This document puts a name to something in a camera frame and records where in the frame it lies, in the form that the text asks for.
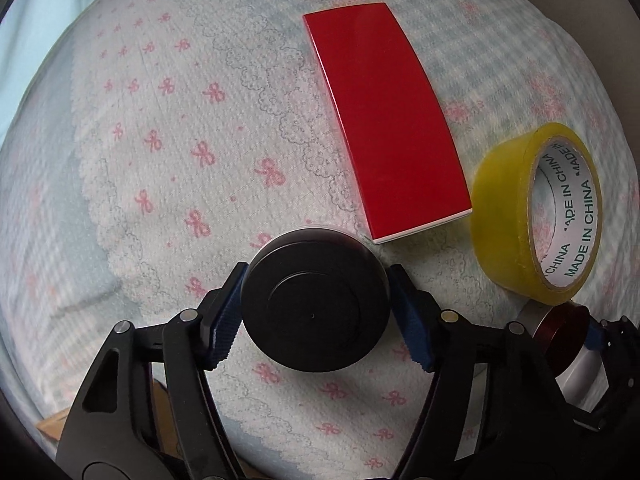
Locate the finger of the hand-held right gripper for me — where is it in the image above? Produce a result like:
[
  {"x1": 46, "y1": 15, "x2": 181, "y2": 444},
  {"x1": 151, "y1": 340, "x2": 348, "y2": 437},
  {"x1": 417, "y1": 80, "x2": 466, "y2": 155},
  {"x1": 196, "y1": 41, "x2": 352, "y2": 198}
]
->
[{"x1": 570, "y1": 314, "x2": 640, "y2": 428}]

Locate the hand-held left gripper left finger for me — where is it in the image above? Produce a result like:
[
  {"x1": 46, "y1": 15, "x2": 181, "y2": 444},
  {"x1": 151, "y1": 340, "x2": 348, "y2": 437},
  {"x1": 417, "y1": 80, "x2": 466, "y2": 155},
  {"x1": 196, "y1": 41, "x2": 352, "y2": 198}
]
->
[{"x1": 55, "y1": 261, "x2": 251, "y2": 480}]

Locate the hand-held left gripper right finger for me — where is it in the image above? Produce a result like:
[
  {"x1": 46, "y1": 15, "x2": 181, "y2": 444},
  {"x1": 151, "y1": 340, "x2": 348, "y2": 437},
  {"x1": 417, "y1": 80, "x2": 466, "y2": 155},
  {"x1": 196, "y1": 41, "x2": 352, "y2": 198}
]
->
[{"x1": 387, "y1": 264, "x2": 583, "y2": 480}]

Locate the dark red round tin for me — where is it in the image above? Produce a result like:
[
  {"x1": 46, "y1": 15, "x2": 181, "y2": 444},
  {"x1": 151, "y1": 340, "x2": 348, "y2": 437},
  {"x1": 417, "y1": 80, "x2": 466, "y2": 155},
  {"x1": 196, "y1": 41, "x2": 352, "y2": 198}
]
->
[{"x1": 517, "y1": 302, "x2": 608, "y2": 392}]

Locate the black round tin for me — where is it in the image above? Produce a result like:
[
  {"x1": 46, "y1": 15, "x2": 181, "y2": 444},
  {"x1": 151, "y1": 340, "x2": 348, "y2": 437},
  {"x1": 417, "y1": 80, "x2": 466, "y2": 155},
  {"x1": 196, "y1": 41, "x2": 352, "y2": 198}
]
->
[{"x1": 240, "y1": 227, "x2": 392, "y2": 373}]

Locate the yellow tape roll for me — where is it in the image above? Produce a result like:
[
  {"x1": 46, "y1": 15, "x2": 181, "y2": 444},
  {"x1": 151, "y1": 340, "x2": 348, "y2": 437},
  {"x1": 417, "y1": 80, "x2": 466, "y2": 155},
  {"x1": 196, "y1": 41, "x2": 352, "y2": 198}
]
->
[{"x1": 470, "y1": 122, "x2": 605, "y2": 307}]

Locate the bow printed blanket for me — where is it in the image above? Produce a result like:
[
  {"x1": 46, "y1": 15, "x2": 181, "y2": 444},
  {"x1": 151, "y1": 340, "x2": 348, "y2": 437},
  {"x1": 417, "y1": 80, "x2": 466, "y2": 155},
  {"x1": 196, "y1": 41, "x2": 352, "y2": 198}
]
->
[{"x1": 0, "y1": 0, "x2": 631, "y2": 480}]

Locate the brown cardboard box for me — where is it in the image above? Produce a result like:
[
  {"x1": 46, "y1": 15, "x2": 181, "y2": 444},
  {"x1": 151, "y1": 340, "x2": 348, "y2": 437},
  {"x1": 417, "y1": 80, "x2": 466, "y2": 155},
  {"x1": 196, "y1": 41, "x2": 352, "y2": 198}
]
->
[{"x1": 36, "y1": 377, "x2": 178, "y2": 461}]

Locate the red rectangular box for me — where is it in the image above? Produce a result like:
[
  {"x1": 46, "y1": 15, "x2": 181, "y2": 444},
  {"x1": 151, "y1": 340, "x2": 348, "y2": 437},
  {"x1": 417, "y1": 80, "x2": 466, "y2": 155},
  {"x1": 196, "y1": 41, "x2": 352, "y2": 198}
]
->
[{"x1": 302, "y1": 1, "x2": 473, "y2": 246}]

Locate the light blue cloth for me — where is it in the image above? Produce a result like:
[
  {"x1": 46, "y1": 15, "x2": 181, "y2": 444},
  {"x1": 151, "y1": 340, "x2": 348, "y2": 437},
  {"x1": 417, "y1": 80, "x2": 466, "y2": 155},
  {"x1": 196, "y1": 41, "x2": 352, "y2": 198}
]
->
[{"x1": 0, "y1": 0, "x2": 128, "y2": 131}]

